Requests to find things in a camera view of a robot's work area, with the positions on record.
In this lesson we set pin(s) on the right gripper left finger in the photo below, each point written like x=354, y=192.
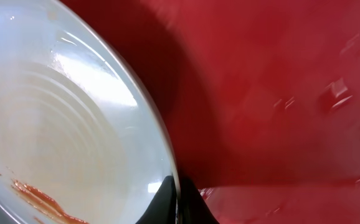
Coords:
x=163, y=207

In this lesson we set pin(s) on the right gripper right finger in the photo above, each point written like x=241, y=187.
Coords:
x=192, y=206

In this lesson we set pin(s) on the light blue plate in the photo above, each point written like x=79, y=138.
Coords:
x=80, y=142

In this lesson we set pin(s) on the red plastic serving tray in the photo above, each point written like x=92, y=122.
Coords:
x=261, y=99

